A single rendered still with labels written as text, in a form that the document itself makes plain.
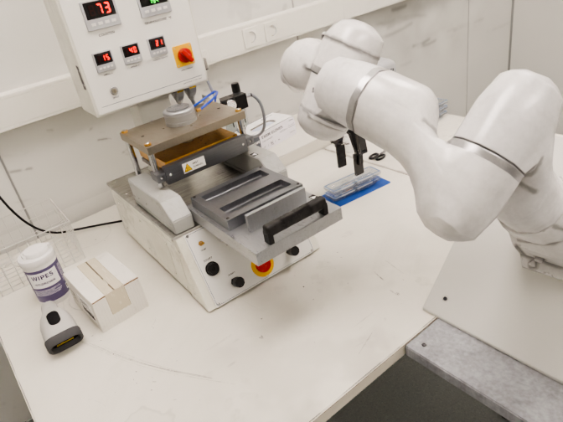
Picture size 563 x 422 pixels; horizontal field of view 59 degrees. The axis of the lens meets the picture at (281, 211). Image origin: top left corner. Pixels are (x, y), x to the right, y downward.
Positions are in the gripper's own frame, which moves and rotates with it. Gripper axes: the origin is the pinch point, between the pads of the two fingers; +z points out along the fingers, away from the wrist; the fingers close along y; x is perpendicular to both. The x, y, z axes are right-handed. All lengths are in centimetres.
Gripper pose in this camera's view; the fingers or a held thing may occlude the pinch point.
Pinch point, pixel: (349, 162)
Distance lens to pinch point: 152.7
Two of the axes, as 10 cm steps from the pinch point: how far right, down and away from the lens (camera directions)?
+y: 5.2, 3.5, -7.8
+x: 8.4, -3.9, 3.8
